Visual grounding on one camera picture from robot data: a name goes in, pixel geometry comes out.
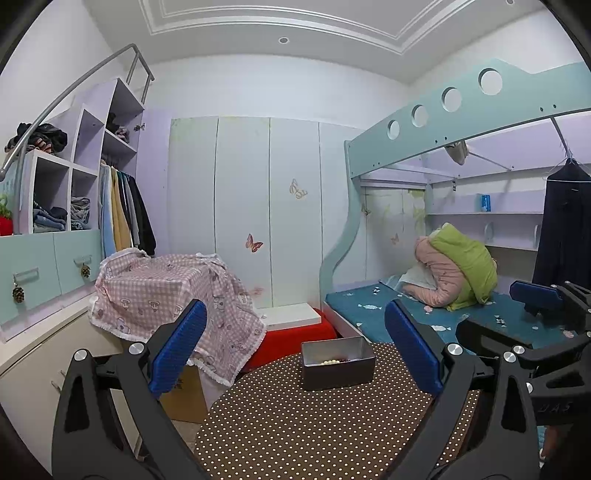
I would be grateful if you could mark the teal bunk bed frame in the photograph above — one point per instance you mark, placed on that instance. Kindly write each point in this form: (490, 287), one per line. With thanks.
(521, 92)

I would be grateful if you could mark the dark hanging coat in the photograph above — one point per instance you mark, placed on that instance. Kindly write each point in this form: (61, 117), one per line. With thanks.
(563, 230)

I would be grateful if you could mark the blue patterned mattress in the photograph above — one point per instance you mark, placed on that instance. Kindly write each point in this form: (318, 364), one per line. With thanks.
(360, 304)

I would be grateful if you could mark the round polka dot table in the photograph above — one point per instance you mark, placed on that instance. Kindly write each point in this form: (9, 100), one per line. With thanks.
(300, 429)

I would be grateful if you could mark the folded jeans stack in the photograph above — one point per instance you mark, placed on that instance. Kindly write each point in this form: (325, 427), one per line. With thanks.
(51, 219)

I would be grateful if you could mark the blue container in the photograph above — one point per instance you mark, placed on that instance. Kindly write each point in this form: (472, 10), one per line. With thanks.
(485, 203)

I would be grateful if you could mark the row of hanging clothes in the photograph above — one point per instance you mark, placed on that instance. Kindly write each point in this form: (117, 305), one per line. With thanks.
(120, 207)

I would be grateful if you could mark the teal drawer cabinet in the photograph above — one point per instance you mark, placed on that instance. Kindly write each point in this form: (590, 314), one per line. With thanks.
(51, 258)

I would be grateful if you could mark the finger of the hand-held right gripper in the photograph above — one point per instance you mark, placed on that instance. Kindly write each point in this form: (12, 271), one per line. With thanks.
(533, 295)
(489, 334)

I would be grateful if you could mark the white pillow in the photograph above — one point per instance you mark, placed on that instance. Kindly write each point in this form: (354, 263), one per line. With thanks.
(415, 277)

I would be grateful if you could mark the dark clothes pile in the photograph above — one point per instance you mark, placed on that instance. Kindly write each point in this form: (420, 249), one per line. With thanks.
(41, 138)

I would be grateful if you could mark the grey metal handrail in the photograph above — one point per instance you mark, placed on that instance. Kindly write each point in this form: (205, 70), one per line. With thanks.
(69, 87)

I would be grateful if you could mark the red and green plush toy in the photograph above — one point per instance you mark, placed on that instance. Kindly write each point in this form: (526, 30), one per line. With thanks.
(5, 221)

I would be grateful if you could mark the cardboard box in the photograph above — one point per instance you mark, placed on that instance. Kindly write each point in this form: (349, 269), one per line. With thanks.
(189, 397)

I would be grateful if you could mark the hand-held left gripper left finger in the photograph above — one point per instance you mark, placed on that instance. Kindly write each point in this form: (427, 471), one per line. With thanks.
(178, 350)

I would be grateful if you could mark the pink checked cloth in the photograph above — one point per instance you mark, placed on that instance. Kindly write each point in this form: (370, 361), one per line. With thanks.
(161, 286)

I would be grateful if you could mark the white low cabinet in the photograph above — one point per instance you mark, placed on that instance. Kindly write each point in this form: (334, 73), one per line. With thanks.
(37, 360)

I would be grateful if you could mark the folded grey clothes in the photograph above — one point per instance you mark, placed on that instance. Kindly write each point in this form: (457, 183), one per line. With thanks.
(81, 212)

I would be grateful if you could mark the white wardrobe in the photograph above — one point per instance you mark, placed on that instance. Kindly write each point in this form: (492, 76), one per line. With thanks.
(240, 194)

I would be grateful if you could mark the crumpled clothes on shelf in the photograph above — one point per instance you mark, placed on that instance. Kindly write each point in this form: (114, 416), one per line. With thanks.
(119, 129)

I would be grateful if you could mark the grey hanging cloth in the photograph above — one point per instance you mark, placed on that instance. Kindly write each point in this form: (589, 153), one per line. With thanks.
(457, 152)

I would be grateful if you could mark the pink quilt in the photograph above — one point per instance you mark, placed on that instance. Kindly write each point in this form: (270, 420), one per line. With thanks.
(438, 272)

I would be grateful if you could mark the green quilt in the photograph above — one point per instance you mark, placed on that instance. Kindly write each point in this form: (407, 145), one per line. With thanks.
(466, 258)

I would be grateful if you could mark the lilac wall shelf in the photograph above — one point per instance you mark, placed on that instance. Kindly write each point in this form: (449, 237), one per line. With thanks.
(461, 213)

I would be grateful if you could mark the beige butterfly sticker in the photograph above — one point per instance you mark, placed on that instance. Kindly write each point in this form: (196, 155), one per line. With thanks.
(298, 189)

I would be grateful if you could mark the grey metal tin box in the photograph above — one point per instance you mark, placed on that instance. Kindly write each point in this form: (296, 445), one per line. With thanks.
(337, 376)

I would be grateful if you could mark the lilac shelf unit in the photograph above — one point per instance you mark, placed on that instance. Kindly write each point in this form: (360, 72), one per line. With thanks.
(87, 124)

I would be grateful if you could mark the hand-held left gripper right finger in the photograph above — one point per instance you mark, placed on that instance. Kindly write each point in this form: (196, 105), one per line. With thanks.
(415, 350)

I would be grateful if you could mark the white flat box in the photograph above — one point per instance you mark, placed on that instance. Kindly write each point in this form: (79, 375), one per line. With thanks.
(291, 316)

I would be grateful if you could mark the red stool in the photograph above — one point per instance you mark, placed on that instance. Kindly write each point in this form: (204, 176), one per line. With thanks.
(286, 341)

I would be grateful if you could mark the pink butterfly sticker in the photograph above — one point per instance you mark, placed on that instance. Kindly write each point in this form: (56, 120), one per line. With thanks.
(253, 243)

